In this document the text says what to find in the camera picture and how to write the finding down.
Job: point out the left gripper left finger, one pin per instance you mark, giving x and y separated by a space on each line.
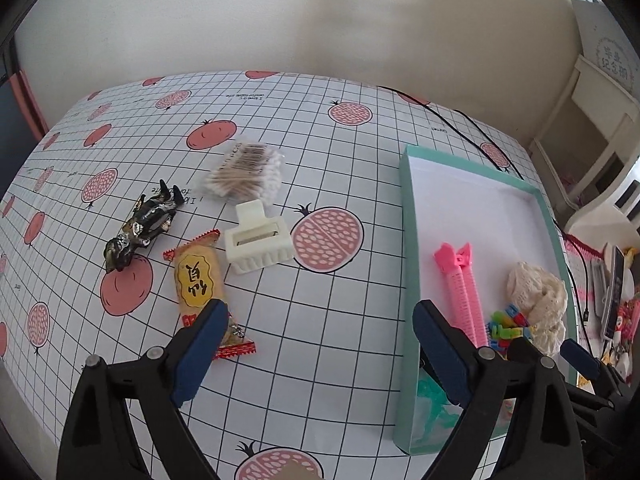
193 349

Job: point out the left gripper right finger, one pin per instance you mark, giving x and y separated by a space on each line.
447 351

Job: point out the colourful plastic link toy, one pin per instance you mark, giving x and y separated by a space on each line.
505 326

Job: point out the orange rice cracker packet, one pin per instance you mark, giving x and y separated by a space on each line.
198 279

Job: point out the cream hair claw clip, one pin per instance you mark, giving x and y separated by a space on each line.
257 241

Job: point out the black foil candy wrapper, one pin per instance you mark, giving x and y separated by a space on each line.
150 217

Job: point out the cotton swab bag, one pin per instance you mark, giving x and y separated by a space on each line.
248 171

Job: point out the pink hair roller clip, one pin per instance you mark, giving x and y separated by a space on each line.
465 299

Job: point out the cream lace scrunchie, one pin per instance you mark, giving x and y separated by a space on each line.
542 298

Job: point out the teal cardboard tray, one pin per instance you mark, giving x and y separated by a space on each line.
503 219

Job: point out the black smartphone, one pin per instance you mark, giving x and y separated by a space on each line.
614 260

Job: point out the grey remote control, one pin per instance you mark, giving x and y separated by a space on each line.
598 282

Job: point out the pomegranate grid tablecloth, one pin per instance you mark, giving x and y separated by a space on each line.
307 216

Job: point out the white shelf unit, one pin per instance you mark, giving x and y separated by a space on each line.
587 139

